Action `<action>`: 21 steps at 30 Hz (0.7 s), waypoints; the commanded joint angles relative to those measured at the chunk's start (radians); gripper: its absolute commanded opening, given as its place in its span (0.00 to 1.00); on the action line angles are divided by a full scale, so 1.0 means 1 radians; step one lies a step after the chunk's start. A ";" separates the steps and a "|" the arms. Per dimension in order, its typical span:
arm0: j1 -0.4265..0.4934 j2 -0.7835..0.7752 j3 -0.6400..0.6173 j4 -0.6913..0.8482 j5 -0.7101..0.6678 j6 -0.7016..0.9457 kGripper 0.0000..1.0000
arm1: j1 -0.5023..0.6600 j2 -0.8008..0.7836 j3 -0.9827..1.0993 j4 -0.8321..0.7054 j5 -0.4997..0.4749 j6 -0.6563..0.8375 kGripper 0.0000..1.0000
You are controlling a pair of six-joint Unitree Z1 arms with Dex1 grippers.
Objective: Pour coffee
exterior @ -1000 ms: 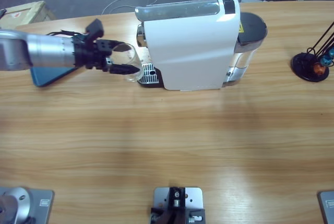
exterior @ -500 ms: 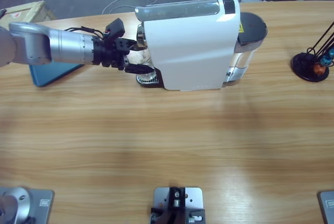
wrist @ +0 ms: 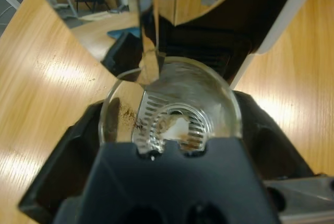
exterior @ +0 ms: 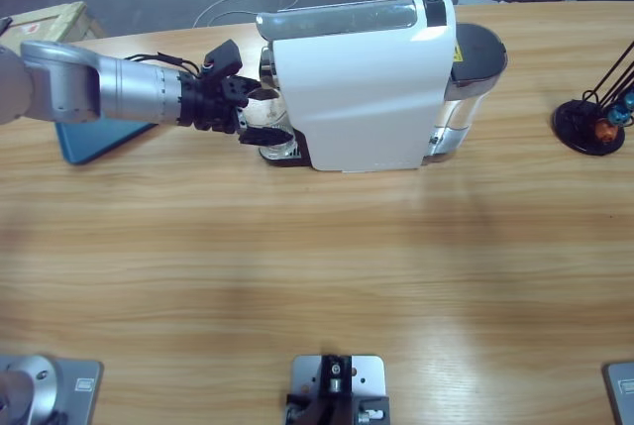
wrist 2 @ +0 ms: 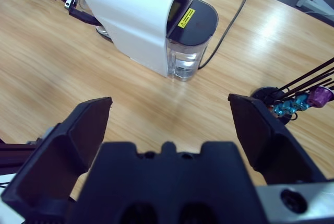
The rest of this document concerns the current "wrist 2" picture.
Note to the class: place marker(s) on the centre metal mount base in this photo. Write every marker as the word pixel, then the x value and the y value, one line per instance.
pixel 13 156

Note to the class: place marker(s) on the clear drinking glass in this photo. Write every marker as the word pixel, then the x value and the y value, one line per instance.
pixel 82 3

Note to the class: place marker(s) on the blue coffee capsule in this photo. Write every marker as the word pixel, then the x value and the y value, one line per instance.
pixel 278 109
pixel 289 105
pixel 300 101

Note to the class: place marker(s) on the clear water tank black lid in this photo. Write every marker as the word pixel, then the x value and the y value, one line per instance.
pixel 193 25

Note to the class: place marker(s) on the purple coffee capsule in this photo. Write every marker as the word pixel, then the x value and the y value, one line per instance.
pixel 318 96

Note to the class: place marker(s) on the white capsule coffee machine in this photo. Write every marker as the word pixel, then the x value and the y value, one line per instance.
pixel 130 25

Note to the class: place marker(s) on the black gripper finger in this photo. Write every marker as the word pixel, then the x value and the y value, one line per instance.
pixel 65 151
pixel 268 145

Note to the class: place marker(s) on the black drip tray metal grille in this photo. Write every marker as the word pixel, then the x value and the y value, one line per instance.
pixel 104 32

